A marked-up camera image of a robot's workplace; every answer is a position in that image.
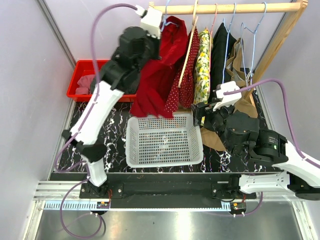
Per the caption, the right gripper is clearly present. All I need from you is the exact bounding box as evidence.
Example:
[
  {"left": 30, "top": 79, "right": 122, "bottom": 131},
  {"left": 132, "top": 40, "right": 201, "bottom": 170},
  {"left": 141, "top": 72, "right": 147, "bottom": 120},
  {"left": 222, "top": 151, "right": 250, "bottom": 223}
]
[{"left": 189, "top": 97, "right": 237, "bottom": 155}]

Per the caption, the red skirt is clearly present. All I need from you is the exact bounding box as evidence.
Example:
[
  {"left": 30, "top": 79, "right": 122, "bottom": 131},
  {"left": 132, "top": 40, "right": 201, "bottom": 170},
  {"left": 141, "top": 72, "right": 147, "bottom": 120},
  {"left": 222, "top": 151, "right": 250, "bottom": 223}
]
[{"left": 130, "top": 16, "right": 188, "bottom": 118}]

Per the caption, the light blue wire hanger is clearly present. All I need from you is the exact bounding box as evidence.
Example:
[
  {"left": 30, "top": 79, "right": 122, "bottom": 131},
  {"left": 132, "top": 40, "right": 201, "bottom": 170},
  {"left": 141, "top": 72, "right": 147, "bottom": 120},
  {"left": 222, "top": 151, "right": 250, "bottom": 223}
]
[{"left": 160, "top": 0, "right": 179, "bottom": 33}]

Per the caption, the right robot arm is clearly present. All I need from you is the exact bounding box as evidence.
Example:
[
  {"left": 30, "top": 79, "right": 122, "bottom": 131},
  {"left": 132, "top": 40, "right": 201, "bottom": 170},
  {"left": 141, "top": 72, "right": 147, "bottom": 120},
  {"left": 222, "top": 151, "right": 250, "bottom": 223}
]
[{"left": 191, "top": 102, "right": 320, "bottom": 201}]

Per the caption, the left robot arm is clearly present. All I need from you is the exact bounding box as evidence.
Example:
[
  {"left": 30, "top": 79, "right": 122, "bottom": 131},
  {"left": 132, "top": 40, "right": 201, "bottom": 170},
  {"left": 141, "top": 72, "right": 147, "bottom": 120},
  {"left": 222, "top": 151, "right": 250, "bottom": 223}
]
[{"left": 62, "top": 26, "right": 162, "bottom": 198}]

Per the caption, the wooden hanger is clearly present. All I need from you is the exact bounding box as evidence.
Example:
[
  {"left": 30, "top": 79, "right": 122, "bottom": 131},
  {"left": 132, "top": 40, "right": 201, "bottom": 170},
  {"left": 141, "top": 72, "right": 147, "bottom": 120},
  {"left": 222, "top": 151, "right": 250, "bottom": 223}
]
[{"left": 178, "top": 0, "right": 199, "bottom": 88}]

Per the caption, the red polka dot garment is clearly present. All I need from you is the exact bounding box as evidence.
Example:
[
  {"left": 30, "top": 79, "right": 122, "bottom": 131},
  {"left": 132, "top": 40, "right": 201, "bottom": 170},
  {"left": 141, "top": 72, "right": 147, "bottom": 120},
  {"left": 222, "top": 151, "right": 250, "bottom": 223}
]
[{"left": 164, "top": 28, "right": 200, "bottom": 118}]

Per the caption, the tan garment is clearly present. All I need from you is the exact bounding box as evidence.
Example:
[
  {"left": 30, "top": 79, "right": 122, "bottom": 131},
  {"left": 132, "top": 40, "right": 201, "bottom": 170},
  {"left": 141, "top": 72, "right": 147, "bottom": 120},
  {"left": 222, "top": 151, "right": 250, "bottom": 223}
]
[{"left": 201, "top": 37, "right": 258, "bottom": 152}]

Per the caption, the yellow floral garment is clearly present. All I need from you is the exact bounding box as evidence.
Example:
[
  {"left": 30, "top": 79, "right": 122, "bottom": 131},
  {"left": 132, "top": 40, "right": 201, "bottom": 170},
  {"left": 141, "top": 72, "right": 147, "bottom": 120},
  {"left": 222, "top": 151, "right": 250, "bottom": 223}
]
[{"left": 193, "top": 28, "right": 212, "bottom": 104}]

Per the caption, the white plastic basket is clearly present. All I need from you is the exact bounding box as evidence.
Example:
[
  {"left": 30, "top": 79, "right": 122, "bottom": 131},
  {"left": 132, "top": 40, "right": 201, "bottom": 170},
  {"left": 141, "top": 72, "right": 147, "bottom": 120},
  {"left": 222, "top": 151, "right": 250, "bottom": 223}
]
[{"left": 125, "top": 112, "right": 204, "bottom": 168}]

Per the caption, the black garment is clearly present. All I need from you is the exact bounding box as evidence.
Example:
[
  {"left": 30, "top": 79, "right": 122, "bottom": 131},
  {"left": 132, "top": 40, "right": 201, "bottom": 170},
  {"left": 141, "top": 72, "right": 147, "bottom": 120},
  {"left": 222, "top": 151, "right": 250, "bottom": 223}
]
[{"left": 208, "top": 22, "right": 237, "bottom": 102}]

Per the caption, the pink cloth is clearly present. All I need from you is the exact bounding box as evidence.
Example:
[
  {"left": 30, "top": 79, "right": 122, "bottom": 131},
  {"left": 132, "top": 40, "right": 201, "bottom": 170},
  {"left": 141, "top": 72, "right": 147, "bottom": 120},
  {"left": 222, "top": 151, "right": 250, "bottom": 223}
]
[{"left": 75, "top": 74, "right": 95, "bottom": 95}]

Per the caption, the wooden clothes rack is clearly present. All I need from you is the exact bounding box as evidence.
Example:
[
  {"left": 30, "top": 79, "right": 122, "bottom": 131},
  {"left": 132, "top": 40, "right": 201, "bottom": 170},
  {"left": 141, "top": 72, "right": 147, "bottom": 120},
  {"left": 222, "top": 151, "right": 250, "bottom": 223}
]
[{"left": 148, "top": 0, "right": 310, "bottom": 101}]

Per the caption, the red plastic bin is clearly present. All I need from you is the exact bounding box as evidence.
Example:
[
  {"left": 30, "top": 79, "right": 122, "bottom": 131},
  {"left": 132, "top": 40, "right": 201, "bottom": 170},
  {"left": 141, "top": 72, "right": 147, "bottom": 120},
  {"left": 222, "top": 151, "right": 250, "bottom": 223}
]
[{"left": 66, "top": 59, "right": 136, "bottom": 102}]

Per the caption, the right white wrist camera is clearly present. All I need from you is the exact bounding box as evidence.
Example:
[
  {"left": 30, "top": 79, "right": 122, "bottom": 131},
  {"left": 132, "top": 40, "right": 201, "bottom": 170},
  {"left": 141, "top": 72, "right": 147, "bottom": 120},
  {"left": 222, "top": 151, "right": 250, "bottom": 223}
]
[{"left": 213, "top": 81, "right": 242, "bottom": 112}]

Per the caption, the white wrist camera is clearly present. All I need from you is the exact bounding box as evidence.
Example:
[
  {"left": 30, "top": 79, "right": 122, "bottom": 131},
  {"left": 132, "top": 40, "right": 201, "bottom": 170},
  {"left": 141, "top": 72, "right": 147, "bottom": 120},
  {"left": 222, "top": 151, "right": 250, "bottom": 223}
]
[
  {"left": 135, "top": 5, "right": 163, "bottom": 39},
  {"left": 213, "top": 81, "right": 242, "bottom": 112}
]

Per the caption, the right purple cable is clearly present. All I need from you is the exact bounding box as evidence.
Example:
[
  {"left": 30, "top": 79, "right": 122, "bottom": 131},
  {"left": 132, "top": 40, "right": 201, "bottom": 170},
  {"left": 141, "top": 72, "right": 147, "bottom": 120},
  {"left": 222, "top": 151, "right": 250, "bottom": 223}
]
[{"left": 223, "top": 78, "right": 320, "bottom": 168}]

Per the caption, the purple cable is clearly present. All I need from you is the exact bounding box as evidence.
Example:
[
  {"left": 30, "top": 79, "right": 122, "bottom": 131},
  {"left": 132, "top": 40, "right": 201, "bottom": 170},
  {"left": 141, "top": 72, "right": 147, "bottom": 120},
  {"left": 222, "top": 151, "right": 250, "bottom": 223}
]
[
  {"left": 223, "top": 78, "right": 320, "bottom": 168},
  {"left": 53, "top": 3, "right": 140, "bottom": 237}
]

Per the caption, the empty blue wire hanger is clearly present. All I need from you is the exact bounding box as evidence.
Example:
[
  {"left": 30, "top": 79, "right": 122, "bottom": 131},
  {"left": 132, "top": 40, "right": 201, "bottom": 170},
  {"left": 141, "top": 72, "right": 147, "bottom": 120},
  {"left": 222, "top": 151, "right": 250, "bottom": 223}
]
[{"left": 240, "top": 1, "right": 268, "bottom": 87}]

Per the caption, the pink wire hanger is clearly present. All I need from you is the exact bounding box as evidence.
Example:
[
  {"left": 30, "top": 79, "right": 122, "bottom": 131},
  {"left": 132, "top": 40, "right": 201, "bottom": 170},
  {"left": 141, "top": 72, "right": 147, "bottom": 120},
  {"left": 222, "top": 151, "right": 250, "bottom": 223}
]
[{"left": 210, "top": 3, "right": 218, "bottom": 41}]

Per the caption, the white cable duct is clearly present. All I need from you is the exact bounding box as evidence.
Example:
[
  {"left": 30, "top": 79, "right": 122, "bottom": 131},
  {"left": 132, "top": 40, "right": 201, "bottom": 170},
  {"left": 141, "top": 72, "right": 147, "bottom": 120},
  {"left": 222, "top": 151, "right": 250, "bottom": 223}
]
[{"left": 43, "top": 200, "right": 231, "bottom": 212}]

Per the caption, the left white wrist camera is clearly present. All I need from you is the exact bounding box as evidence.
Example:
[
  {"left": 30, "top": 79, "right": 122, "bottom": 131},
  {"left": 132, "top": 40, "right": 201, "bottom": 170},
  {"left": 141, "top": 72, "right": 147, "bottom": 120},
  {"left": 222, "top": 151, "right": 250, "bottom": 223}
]
[{"left": 135, "top": 5, "right": 163, "bottom": 39}]

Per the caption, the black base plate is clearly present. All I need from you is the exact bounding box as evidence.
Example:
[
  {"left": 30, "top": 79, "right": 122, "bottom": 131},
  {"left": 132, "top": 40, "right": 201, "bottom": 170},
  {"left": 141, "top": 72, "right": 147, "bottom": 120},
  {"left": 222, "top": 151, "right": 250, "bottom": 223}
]
[{"left": 48, "top": 171, "right": 258, "bottom": 210}]

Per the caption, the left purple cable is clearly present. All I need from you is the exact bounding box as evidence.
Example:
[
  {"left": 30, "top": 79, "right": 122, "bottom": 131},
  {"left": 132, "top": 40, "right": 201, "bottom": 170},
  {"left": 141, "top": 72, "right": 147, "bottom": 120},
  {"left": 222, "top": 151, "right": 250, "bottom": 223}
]
[{"left": 53, "top": 3, "right": 140, "bottom": 237}]

